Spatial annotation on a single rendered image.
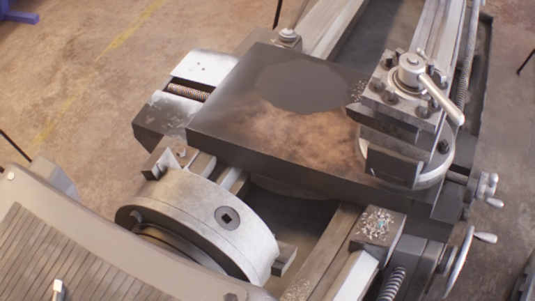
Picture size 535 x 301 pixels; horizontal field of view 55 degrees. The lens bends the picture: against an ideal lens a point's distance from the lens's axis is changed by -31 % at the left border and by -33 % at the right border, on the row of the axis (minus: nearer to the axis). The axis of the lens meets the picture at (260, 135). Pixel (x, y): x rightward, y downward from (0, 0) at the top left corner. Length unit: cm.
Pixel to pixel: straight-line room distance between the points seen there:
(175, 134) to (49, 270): 87
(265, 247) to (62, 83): 242
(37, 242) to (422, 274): 96
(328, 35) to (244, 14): 164
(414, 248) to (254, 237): 54
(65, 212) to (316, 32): 122
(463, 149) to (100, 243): 101
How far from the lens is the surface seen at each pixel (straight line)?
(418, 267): 143
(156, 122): 156
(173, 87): 164
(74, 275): 72
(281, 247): 102
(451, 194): 142
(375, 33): 209
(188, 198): 94
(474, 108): 241
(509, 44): 372
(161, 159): 98
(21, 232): 79
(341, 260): 133
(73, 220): 77
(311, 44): 181
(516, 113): 316
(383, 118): 123
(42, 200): 81
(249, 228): 95
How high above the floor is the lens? 191
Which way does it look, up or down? 44 degrees down
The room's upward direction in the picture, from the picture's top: 2 degrees counter-clockwise
